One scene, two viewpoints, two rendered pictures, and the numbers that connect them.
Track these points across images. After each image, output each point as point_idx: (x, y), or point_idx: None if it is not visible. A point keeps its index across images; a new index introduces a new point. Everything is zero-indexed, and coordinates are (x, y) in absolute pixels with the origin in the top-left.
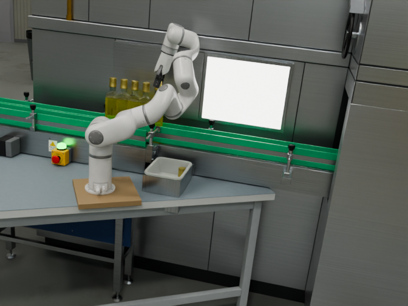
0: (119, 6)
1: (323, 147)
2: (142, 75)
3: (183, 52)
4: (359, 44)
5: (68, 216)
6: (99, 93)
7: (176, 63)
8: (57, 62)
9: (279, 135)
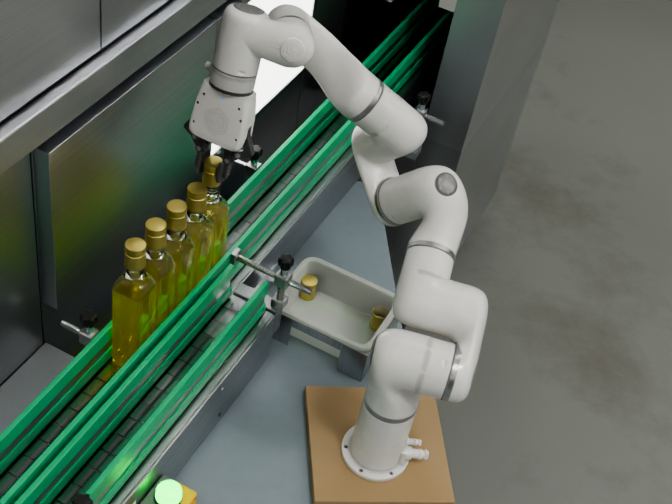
0: (32, 45)
1: (376, 52)
2: (114, 174)
3: (372, 77)
4: None
5: None
6: (7, 310)
7: (388, 111)
8: None
9: None
